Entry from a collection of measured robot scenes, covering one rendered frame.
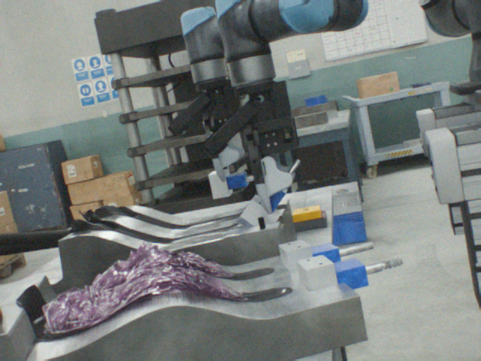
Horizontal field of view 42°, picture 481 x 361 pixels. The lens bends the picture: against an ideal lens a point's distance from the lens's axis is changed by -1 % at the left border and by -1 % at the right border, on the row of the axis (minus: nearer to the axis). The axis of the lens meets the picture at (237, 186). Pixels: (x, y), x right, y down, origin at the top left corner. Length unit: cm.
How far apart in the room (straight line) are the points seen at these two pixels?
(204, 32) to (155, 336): 77
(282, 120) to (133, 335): 46
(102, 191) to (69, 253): 681
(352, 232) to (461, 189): 347
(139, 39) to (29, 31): 360
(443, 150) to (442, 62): 674
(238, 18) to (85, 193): 707
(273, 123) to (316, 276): 32
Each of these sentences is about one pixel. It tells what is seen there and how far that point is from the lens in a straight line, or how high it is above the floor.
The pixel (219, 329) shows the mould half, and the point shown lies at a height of 86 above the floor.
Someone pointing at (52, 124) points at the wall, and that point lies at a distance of 851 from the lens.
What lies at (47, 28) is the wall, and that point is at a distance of 852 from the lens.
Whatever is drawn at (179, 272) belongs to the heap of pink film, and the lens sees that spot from 77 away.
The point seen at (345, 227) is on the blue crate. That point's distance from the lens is 434.
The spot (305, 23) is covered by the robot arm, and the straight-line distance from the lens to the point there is 95.
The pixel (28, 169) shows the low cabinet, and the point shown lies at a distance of 815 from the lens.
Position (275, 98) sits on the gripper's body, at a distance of 103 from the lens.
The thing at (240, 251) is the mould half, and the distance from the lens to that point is 102.
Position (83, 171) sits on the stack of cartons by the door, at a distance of 794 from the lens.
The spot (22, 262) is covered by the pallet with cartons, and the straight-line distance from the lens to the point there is 633.
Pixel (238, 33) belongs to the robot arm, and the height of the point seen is 120.
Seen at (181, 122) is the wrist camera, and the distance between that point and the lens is 134.
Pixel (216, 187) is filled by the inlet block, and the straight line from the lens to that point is 135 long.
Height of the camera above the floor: 109
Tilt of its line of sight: 7 degrees down
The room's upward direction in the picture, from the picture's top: 12 degrees counter-clockwise
